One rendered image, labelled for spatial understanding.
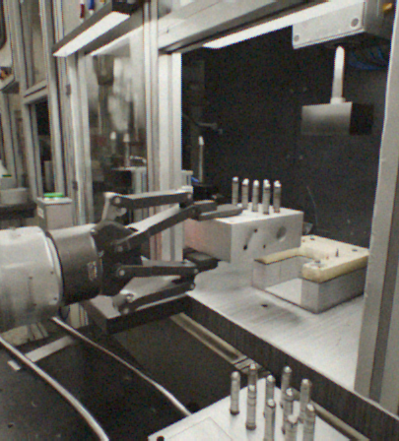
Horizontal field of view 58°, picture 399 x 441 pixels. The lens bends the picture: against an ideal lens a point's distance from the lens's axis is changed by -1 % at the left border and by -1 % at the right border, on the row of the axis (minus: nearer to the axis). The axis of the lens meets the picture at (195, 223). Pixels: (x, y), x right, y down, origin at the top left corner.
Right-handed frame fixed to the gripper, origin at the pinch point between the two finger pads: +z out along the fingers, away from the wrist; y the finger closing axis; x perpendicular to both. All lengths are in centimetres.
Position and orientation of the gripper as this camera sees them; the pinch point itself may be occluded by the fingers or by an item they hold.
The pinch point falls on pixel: (217, 233)
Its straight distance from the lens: 46.2
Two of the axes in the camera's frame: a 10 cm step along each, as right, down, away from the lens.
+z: 8.2, -1.6, 5.6
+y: -0.2, -9.7, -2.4
